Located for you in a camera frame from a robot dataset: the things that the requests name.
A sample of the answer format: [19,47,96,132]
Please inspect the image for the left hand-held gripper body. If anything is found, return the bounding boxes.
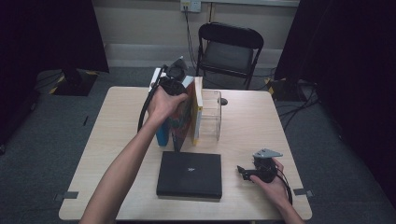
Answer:
[158,55,190,96]

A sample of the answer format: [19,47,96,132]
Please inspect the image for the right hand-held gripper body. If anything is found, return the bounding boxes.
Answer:
[252,147,284,184]

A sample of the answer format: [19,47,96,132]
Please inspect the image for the red comic book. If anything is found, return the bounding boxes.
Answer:
[169,76,198,153]

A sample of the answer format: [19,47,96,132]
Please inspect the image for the yellow book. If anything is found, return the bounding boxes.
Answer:
[191,76,205,147]

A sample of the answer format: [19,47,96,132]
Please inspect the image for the black book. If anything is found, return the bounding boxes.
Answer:
[156,150,223,202]

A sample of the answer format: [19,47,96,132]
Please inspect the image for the blue book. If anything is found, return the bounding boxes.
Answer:
[148,66,172,147]

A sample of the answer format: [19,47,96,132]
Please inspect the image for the clear acrylic book rack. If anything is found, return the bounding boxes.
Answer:
[199,90,222,142]

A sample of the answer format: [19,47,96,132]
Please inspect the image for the person's right hand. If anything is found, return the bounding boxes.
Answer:
[249,158,293,209]

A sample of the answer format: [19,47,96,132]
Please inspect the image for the person's left hand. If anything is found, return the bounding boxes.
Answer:
[146,86,189,125]

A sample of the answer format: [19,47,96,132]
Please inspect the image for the grey tape strip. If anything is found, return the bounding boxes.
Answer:
[293,188,314,198]
[54,190,79,202]

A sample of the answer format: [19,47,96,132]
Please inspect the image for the black folding chair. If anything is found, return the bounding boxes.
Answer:
[194,21,265,91]

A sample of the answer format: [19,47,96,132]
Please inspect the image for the black stand base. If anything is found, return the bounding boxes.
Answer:
[49,68,100,97]
[266,77,302,101]

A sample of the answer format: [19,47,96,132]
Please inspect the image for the black curtain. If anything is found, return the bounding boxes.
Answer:
[0,0,110,138]
[274,0,396,206]

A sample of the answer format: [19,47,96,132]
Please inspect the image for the right hand-held gripper cable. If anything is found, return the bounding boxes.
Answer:
[275,167,293,206]

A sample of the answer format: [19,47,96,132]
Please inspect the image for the hand-held gripper cable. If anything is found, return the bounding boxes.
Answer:
[137,66,166,133]
[275,167,293,206]

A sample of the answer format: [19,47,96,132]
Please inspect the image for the left hand-held gripper cable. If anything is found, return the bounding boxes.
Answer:
[137,66,166,133]

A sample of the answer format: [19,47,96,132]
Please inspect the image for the black wall socket cable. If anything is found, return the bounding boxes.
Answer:
[184,7,200,74]

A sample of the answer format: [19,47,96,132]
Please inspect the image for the white wall socket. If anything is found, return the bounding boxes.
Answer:
[179,0,203,13]

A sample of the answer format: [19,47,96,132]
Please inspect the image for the black floor cables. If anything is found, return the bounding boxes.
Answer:
[276,78,321,132]

